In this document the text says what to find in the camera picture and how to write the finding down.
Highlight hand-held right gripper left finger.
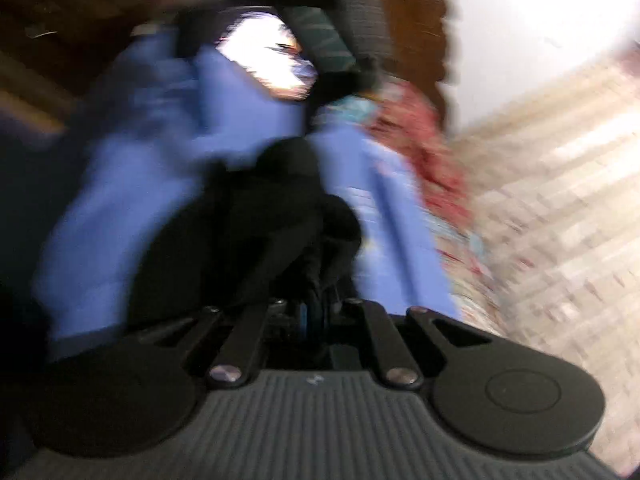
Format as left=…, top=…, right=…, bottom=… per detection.
left=152, top=297, right=309, bottom=391

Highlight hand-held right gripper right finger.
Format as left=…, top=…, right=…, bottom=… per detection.
left=312, top=298, right=494, bottom=391

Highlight black pants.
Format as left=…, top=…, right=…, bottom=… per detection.
left=127, top=137, right=363, bottom=331

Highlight red patchwork quilt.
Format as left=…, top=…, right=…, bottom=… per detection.
left=320, top=80, right=506, bottom=336

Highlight blue patterned bedsheet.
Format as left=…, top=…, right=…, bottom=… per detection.
left=30, top=35, right=461, bottom=347

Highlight beige leaf print curtain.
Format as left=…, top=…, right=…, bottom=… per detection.
left=450, top=55, right=640, bottom=476

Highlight smartphone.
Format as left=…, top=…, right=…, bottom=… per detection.
left=215, top=10, right=321, bottom=102

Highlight carved wooden headboard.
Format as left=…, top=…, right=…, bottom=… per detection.
left=370, top=0, right=463, bottom=136

